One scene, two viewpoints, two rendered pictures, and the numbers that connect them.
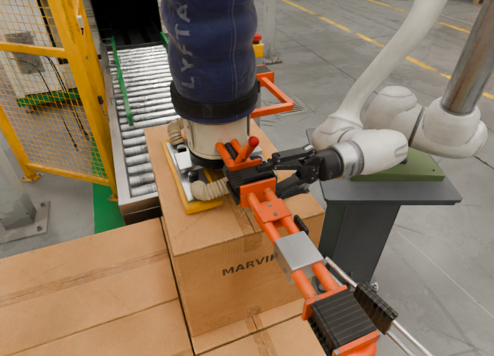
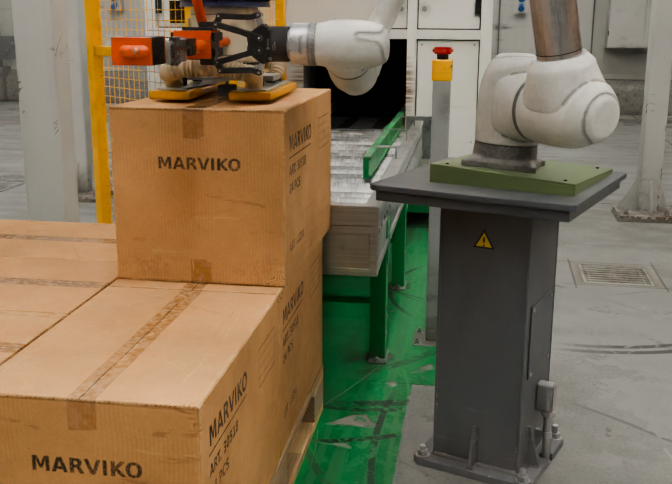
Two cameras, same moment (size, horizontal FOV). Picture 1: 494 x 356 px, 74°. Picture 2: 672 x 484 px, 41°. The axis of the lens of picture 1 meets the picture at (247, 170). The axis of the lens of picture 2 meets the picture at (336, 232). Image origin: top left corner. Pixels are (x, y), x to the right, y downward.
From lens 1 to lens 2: 1.69 m
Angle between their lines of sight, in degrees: 36
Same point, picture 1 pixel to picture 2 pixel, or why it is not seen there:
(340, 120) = not seen: hidden behind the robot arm
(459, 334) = not seen: outside the picture
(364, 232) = (480, 314)
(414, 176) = (525, 180)
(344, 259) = (457, 384)
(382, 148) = (339, 26)
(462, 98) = (539, 31)
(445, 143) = (540, 108)
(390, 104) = (492, 67)
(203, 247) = (138, 108)
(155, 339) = (82, 272)
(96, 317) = (43, 255)
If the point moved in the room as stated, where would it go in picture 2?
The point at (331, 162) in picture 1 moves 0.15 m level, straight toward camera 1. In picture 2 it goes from (276, 31) to (218, 31)
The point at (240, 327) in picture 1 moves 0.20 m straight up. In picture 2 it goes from (176, 285) to (173, 199)
